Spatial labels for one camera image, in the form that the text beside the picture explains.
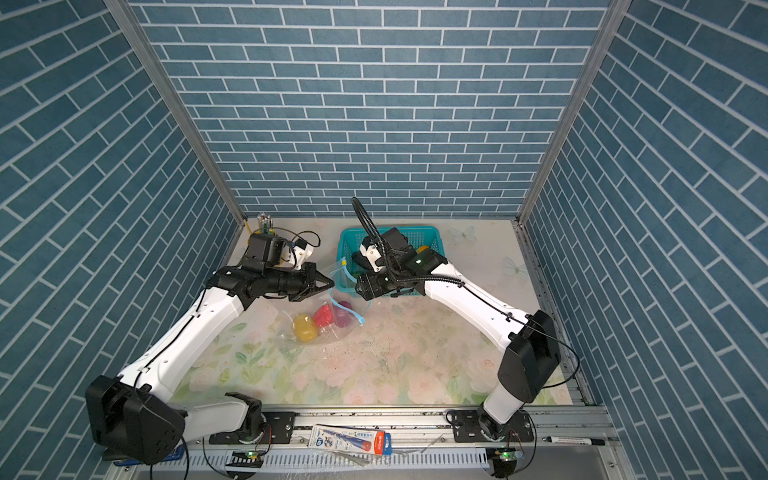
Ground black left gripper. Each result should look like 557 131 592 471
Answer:
263 261 336 300

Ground clear zip top bag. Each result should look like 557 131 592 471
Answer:
276 257 372 348

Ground red toy pepper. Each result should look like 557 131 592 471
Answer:
312 303 335 329

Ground purple toy onion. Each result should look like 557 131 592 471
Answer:
332 301 357 328

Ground yellow toy potato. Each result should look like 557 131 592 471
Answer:
293 314 319 343

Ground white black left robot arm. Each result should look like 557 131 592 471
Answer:
85 262 335 465

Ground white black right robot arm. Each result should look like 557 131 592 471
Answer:
352 245 561 441

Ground yellow metal pen bucket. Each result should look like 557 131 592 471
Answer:
244 213 276 242

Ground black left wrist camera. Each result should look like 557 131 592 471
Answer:
240 233 314 272

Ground black marker on rail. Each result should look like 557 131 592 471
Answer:
544 436 606 446

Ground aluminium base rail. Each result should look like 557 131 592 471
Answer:
106 406 634 479

